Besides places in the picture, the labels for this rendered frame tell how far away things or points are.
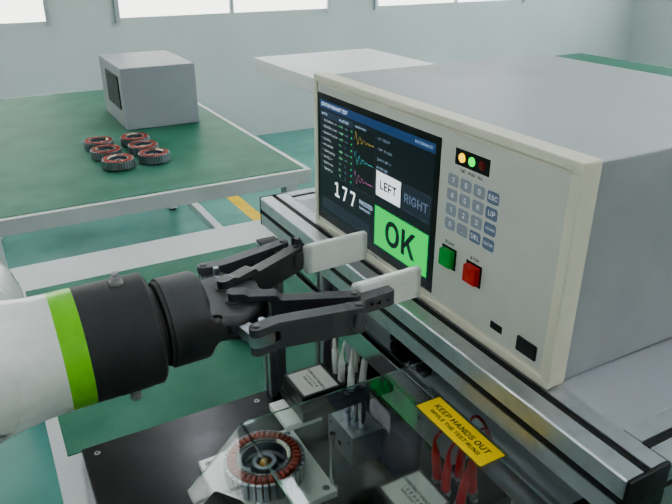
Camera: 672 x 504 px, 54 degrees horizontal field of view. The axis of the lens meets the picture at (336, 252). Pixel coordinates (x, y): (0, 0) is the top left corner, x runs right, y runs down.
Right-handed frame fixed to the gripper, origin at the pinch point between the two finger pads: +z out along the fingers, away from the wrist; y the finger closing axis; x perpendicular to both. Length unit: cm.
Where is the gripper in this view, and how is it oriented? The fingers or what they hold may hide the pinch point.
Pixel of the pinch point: (368, 267)
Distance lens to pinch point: 62.3
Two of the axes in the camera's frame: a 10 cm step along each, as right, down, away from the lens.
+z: 8.7, -2.2, 4.4
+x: -0.1, -9.0, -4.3
